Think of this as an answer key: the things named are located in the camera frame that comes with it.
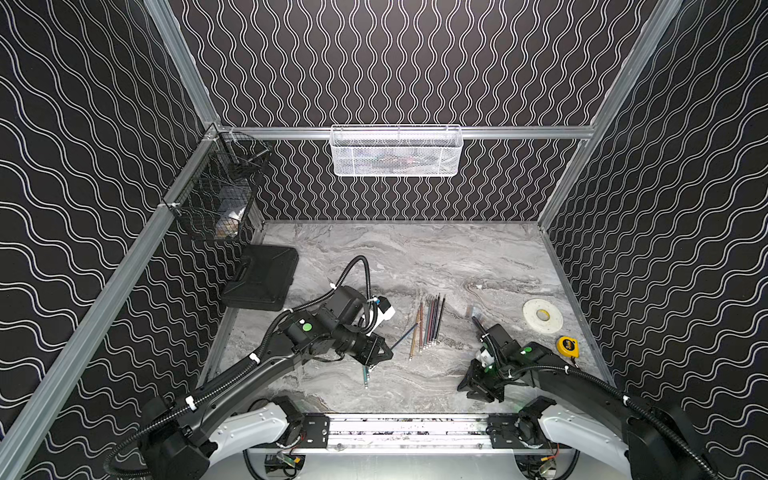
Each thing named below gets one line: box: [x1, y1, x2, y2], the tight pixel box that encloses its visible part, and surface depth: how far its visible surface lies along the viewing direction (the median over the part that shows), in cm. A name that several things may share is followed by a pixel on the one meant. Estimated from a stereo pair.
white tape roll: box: [522, 298, 563, 334], surface depth 96 cm
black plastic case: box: [221, 245, 299, 311], surface depth 100 cm
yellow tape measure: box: [556, 336, 579, 358], surface depth 88 cm
